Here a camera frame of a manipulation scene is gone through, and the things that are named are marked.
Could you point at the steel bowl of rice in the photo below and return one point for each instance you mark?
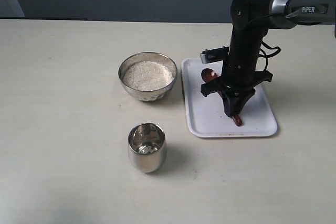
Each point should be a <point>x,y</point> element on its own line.
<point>148,76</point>

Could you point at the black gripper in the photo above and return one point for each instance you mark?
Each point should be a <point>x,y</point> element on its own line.
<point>238,70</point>

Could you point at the brown wooden spoon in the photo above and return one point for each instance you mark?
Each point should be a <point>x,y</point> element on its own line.
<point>208,75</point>

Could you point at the stainless steel cup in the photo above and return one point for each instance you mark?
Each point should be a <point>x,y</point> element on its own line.
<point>147,149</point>

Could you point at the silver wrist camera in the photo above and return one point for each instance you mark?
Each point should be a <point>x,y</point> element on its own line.
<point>214,55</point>

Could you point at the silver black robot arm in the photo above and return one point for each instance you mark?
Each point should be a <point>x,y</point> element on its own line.
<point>251,20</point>

